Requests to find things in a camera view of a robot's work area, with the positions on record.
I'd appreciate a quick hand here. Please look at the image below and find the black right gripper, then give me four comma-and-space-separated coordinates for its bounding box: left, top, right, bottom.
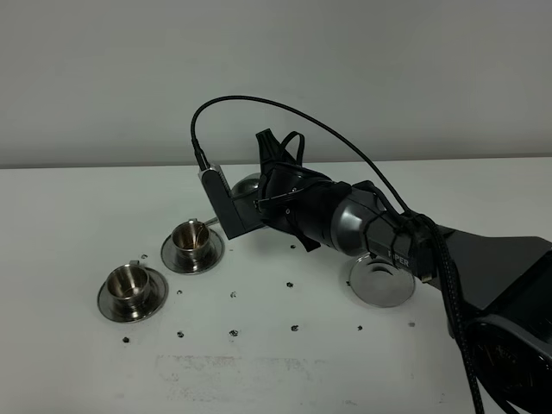
254, 129, 349, 252

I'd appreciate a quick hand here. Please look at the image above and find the stainless steel teapot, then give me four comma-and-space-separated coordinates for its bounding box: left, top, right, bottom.
202, 172, 264, 228

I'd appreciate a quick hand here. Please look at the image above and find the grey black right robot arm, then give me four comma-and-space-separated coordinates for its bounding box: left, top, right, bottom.
256, 130, 551, 413

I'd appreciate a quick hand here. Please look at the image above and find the steel teapot saucer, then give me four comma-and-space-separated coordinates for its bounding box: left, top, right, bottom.
348, 254, 416, 308

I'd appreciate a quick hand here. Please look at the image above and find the far steel teacup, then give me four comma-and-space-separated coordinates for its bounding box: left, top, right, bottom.
171, 219, 210, 263

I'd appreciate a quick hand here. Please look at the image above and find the steel teacup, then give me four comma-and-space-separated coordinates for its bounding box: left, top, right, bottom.
171, 219, 210, 263
105, 263, 151, 312

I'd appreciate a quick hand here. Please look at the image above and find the far steel saucer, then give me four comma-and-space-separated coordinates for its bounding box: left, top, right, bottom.
160, 229, 224, 274

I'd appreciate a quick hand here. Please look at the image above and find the near steel saucer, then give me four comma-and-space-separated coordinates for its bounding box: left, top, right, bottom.
97, 266, 168, 323

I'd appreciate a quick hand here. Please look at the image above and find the near steel teacup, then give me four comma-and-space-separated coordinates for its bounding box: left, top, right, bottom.
105, 263, 151, 312

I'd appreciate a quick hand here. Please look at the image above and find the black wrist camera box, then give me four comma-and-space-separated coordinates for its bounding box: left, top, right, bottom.
196, 163, 267, 242

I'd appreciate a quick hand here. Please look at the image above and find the black camera cable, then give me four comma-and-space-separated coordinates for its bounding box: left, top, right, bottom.
189, 96, 417, 216

